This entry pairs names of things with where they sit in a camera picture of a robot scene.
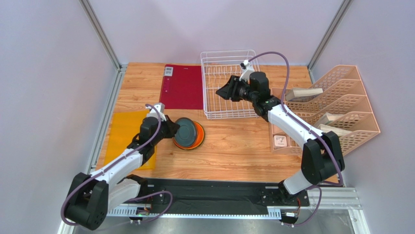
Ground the white wire dish rack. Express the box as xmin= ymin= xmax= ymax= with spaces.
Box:
xmin=200 ymin=49 xmax=260 ymax=120

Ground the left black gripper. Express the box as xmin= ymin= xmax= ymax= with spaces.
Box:
xmin=151 ymin=115 xmax=180 ymax=146

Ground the black base mat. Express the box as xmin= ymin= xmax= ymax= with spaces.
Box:
xmin=138 ymin=178 xmax=310 ymax=215

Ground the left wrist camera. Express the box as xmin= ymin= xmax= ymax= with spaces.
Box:
xmin=146 ymin=102 xmax=167 ymax=121

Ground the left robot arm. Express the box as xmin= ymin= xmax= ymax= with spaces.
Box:
xmin=60 ymin=117 xmax=180 ymax=230

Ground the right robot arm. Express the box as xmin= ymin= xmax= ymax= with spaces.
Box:
xmin=216 ymin=72 xmax=345 ymax=196

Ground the red folder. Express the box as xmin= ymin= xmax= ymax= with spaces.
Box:
xmin=159 ymin=64 xmax=204 ymax=110

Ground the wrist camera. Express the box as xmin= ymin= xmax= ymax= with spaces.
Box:
xmin=146 ymin=102 xmax=167 ymax=121
xmin=239 ymin=59 xmax=255 ymax=82

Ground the small white box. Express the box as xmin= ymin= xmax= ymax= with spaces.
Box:
xmin=273 ymin=135 xmax=288 ymax=149

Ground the pink file organizer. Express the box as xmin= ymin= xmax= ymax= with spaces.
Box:
xmin=285 ymin=65 xmax=380 ymax=156

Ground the yellow folder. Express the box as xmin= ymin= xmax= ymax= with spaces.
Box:
xmin=104 ymin=110 xmax=149 ymax=165

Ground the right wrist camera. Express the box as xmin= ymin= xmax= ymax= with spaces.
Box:
xmin=239 ymin=59 xmax=255 ymax=82

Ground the orange plate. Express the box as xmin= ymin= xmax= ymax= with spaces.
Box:
xmin=173 ymin=117 xmax=206 ymax=150

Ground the dark grey plate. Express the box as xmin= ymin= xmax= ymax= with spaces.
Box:
xmin=173 ymin=117 xmax=197 ymax=148

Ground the book in middle slot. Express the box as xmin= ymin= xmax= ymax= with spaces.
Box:
xmin=314 ymin=113 xmax=344 ymax=128

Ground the book in upper slot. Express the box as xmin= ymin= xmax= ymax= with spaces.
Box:
xmin=285 ymin=88 xmax=323 ymax=102

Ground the aluminium rail frame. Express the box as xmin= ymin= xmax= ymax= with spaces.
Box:
xmin=57 ymin=0 xmax=372 ymax=234

